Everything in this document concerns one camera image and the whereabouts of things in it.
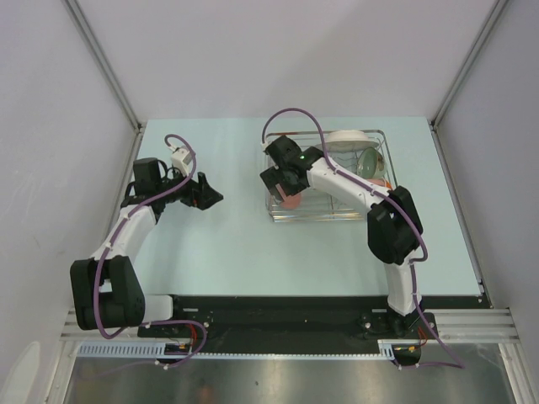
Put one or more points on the aluminium frame post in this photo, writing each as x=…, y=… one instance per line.
x=96, y=51
x=487, y=28

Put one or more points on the right aluminium frame post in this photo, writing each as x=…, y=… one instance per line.
x=487, y=28

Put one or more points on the pink plastic cup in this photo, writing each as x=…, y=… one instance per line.
x=288, y=202

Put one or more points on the white slotted cable duct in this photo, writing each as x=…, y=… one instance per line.
x=176, y=351

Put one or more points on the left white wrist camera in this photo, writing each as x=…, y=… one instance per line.
x=181, y=158

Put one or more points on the left aluminium frame post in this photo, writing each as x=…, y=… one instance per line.
x=96, y=51

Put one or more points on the green ceramic bowl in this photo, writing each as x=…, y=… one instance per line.
x=371, y=164

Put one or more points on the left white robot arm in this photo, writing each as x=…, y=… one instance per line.
x=105, y=287

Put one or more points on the metal wire dish rack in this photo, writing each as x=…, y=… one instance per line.
x=317, y=205

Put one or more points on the aluminium front rail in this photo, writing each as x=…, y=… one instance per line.
x=453, y=326

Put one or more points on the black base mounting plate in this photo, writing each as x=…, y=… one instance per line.
x=298, y=325

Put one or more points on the white deep plate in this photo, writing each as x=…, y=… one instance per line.
x=349, y=141

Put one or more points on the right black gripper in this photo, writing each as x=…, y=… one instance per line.
x=272, y=177

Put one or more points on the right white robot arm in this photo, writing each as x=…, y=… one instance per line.
x=394, y=230

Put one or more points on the pink cream branch plate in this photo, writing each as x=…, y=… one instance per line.
x=380, y=182

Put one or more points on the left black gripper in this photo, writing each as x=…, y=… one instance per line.
x=205, y=196

